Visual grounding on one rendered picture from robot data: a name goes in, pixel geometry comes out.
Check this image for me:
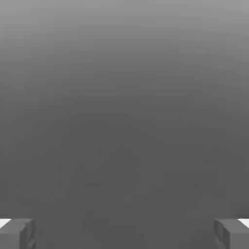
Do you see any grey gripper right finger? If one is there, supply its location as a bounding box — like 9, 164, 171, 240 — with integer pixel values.
213, 218, 249, 249

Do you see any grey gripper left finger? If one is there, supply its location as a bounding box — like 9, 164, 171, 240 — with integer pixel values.
0, 218, 37, 249

